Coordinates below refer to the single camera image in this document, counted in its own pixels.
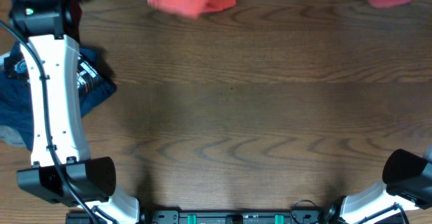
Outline navy blue folded garment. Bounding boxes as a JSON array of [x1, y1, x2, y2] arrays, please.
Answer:
[[1, 42, 117, 150]]

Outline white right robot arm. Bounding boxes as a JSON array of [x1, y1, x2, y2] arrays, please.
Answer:
[[319, 147, 431, 224]]

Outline grey folded garment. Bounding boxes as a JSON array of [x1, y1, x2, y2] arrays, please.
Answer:
[[0, 125, 26, 148]]

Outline black printed folded t-shirt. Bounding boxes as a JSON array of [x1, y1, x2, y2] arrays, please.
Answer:
[[3, 48, 103, 99]]

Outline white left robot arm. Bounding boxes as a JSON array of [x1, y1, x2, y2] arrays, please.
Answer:
[[5, 0, 140, 223]]

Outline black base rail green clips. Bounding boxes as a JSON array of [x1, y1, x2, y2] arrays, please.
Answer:
[[65, 209, 404, 224]]

